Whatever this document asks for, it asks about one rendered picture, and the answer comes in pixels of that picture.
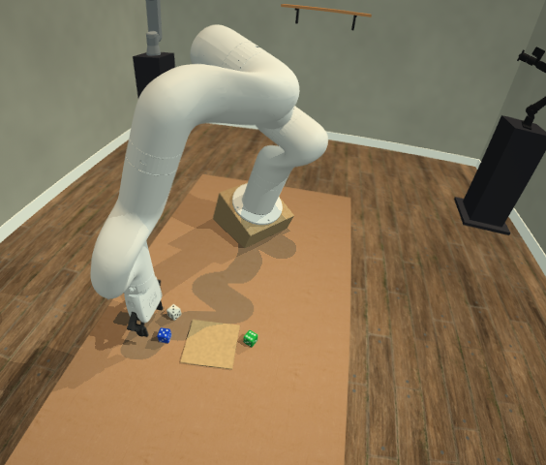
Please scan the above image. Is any green die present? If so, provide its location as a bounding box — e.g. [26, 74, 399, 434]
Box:
[244, 330, 258, 347]

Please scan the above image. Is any tan flat mat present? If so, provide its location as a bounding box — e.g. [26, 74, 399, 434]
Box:
[180, 320, 240, 370]

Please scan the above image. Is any blue die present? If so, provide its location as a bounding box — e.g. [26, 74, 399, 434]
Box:
[157, 327, 171, 343]

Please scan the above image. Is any white die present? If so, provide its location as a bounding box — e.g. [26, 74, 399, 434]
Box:
[167, 304, 181, 320]

